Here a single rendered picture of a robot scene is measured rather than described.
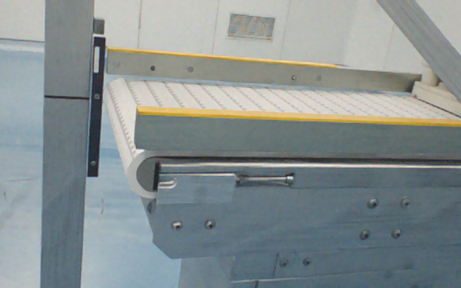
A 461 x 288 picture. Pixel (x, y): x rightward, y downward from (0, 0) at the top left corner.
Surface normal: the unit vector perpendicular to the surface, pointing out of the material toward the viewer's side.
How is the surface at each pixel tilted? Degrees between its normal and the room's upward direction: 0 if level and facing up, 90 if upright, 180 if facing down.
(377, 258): 90
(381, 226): 90
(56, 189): 90
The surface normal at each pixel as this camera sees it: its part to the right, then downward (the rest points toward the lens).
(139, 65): 0.29, 0.35
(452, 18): -0.94, -0.02
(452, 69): -0.27, 0.23
